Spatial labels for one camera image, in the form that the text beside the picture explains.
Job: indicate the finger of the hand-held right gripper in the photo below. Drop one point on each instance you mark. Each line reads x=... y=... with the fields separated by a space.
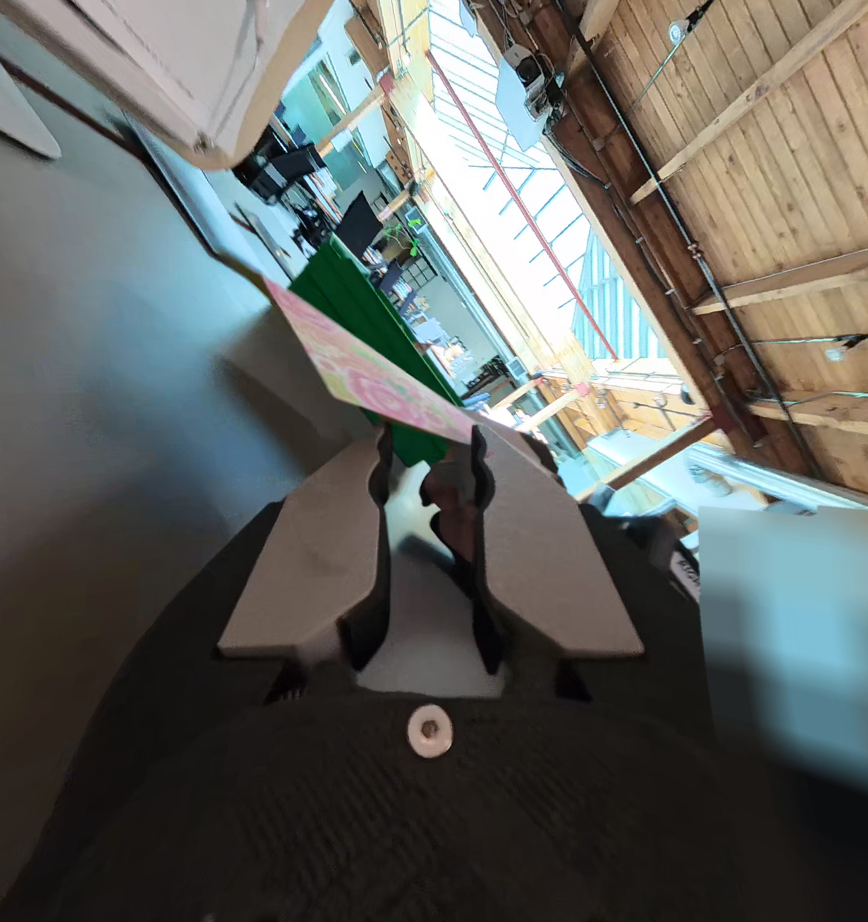
x=455 y=518
x=531 y=452

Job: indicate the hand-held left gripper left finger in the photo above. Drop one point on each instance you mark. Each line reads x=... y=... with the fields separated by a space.
x=311 y=562

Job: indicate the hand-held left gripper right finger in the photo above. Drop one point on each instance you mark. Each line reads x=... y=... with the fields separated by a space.
x=549 y=569

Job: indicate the floral origami paper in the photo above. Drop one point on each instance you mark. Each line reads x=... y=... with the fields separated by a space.
x=362 y=360

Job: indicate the green plastic tray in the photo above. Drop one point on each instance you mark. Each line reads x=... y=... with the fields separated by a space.
x=376 y=317

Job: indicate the red ceiling pipe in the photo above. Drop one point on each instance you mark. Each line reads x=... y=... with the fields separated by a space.
x=520 y=209

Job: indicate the green potted plant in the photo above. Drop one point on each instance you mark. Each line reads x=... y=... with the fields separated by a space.
x=405 y=238

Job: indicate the black computer monitor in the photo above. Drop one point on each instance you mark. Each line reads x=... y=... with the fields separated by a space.
x=358 y=223

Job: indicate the ceiling mounted camera unit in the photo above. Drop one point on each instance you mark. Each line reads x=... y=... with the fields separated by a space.
x=531 y=86

